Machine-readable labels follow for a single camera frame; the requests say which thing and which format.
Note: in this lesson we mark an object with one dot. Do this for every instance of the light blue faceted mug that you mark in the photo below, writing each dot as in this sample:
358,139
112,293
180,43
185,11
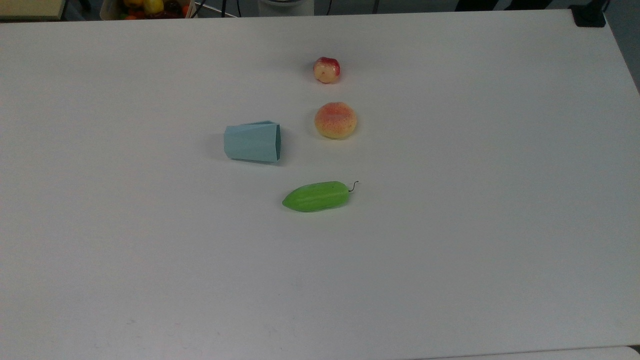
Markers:
252,142

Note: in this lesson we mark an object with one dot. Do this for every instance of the green toy cucumber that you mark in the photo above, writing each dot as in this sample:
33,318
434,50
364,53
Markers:
315,196

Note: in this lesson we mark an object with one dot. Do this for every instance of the yellow-orange toy peach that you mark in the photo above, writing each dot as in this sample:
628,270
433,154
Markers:
335,120

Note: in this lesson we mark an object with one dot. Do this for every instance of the red and yellow toy apple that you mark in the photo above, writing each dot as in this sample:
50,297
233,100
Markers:
326,70

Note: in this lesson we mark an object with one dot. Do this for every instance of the clear box of toy fruit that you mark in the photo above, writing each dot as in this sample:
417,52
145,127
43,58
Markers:
147,7

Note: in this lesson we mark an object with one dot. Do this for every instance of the beige cabinet top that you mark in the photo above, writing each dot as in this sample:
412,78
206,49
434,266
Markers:
30,7

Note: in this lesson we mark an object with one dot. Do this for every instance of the black clamp mount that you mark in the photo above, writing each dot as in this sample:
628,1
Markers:
590,14

